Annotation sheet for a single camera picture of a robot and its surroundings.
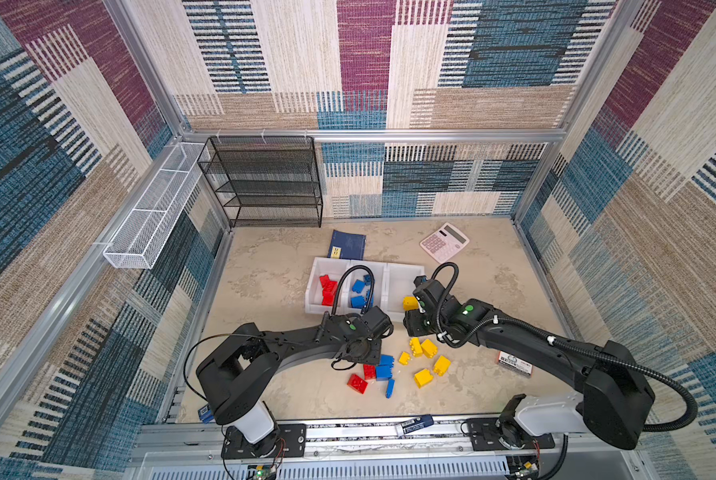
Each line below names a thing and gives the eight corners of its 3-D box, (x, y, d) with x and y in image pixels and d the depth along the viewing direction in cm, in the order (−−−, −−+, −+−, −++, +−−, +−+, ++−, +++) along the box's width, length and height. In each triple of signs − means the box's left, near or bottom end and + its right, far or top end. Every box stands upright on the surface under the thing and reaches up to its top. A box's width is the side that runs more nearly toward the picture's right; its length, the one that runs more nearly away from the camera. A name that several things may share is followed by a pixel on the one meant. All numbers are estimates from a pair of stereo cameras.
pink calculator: (441, 265, 108) (443, 259, 106) (418, 246, 114) (420, 241, 111) (469, 243, 115) (471, 238, 112) (445, 227, 120) (447, 221, 118)
